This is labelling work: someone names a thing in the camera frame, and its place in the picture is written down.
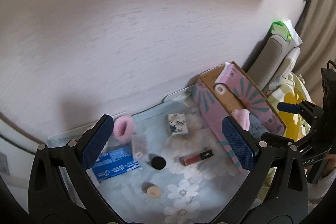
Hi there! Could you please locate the blue wet wipes pack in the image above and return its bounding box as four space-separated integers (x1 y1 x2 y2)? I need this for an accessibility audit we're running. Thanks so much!
92 145 140 182

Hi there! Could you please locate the pink fluffy wristband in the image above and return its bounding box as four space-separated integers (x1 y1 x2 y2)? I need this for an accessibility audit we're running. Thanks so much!
113 116 135 144

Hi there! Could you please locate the clear cotton swab box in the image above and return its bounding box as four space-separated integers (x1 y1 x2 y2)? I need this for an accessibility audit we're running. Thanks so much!
131 134 149 161

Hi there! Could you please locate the floral white small box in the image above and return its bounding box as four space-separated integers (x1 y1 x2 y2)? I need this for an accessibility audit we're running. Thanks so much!
167 113 189 135

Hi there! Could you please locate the black round jar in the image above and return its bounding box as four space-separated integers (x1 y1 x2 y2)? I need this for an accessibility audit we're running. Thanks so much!
150 156 166 170

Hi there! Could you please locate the white tape roll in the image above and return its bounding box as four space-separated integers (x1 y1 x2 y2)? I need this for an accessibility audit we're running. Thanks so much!
214 84 227 95

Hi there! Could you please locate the pink teal cardboard box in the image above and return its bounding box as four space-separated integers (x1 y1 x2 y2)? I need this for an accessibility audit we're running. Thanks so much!
191 62 286 172

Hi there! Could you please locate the beige round cosmetic jar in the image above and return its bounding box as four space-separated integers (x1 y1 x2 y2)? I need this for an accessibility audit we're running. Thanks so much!
142 182 162 199

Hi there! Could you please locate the green plastic bag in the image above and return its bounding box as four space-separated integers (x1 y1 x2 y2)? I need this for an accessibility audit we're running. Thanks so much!
270 21 291 42

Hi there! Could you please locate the yellow floral bedsheet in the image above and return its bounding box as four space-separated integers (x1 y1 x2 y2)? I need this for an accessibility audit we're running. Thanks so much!
266 72 312 141

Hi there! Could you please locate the red lip gloss tube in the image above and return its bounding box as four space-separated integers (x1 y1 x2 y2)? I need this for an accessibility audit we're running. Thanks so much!
179 149 214 166

